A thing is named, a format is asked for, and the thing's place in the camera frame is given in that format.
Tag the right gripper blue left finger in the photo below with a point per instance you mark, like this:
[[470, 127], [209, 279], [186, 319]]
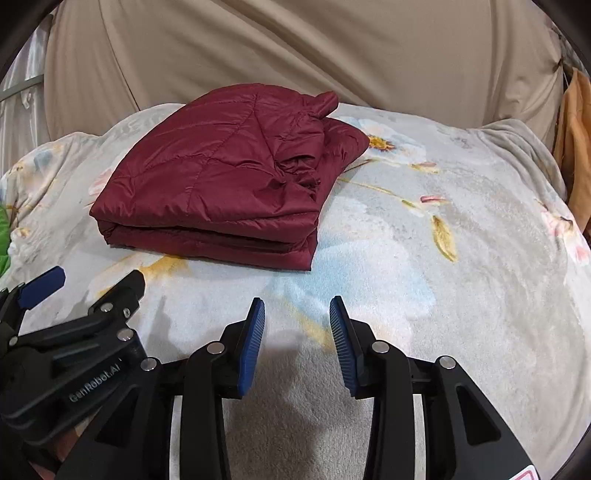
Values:
[[222, 369]]

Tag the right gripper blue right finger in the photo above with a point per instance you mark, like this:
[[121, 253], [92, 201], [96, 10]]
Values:
[[374, 369]]

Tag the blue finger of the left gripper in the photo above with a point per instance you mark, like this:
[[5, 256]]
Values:
[[26, 296], [121, 301]]

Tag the maroon puffer jacket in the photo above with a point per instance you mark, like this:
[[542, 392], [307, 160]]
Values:
[[239, 175]]

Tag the green cloth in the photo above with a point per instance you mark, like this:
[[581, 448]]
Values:
[[4, 241]]

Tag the white floral blanket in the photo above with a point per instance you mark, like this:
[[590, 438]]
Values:
[[445, 241]]

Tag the orange hanging garment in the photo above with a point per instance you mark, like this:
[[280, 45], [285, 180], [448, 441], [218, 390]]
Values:
[[572, 149]]

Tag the beige curtain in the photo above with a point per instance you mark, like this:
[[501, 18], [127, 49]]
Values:
[[461, 63]]

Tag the metal window rail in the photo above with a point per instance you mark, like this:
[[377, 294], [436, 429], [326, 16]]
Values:
[[14, 90]]

